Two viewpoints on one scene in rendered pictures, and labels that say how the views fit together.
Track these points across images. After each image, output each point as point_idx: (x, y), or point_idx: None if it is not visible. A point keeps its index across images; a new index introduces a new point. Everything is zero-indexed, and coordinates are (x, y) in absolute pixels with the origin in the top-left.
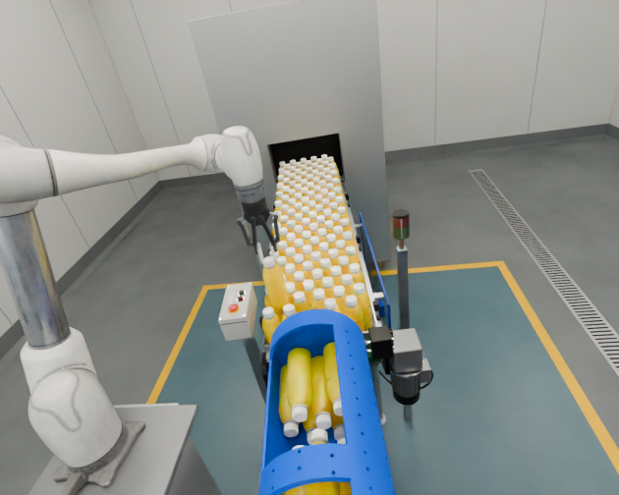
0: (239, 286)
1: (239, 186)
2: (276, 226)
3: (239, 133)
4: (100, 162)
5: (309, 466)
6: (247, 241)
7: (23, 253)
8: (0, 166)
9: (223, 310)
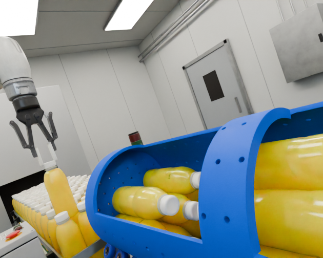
0: (11, 229)
1: (11, 79)
2: (52, 122)
3: (7, 37)
4: None
5: (250, 116)
6: (23, 142)
7: None
8: None
9: None
